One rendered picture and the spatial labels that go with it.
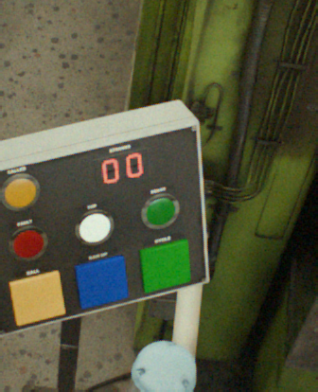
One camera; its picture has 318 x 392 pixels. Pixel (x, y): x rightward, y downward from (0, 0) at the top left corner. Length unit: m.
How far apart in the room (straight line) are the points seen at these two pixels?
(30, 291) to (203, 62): 0.45
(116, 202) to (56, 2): 1.74
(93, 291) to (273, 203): 0.54
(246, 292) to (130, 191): 0.83
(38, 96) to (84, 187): 1.52
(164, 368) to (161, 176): 0.39
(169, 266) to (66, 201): 0.20
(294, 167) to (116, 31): 1.35
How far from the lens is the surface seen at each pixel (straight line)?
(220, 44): 1.79
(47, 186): 1.64
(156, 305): 2.43
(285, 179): 2.09
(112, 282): 1.74
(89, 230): 1.69
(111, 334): 2.81
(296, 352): 2.25
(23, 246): 1.67
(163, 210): 1.71
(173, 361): 1.39
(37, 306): 1.72
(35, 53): 3.25
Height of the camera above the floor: 2.56
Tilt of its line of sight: 57 degrees down
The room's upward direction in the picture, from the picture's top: 11 degrees clockwise
